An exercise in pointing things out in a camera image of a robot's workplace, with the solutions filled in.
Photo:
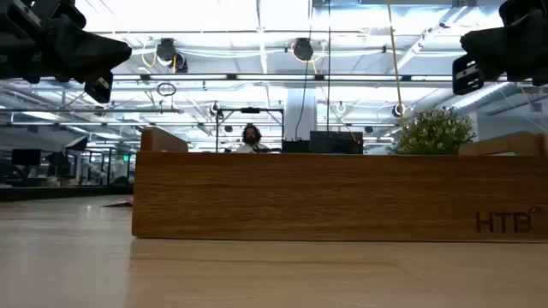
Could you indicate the black metal frame stand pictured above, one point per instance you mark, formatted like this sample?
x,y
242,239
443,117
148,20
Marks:
x,y
250,110

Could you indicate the black equipment box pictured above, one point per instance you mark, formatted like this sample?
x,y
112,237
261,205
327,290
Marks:
x,y
295,146

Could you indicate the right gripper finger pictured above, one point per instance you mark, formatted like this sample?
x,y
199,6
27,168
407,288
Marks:
x,y
514,51
466,75

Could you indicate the red strawberry tea packet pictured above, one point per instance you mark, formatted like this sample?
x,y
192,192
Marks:
x,y
122,204

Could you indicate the person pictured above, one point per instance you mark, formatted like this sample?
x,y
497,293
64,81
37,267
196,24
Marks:
x,y
251,139

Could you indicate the potted green plant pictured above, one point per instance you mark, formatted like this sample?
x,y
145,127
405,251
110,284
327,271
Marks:
x,y
432,132

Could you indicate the wooden tea organizer box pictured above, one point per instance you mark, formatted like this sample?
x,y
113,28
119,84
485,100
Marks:
x,y
321,197

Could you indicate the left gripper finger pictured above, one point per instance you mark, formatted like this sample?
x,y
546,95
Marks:
x,y
99,87
85,53

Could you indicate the black monitor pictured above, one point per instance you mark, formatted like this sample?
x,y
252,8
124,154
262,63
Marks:
x,y
26,157

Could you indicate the black computer case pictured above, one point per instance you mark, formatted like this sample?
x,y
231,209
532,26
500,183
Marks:
x,y
336,143

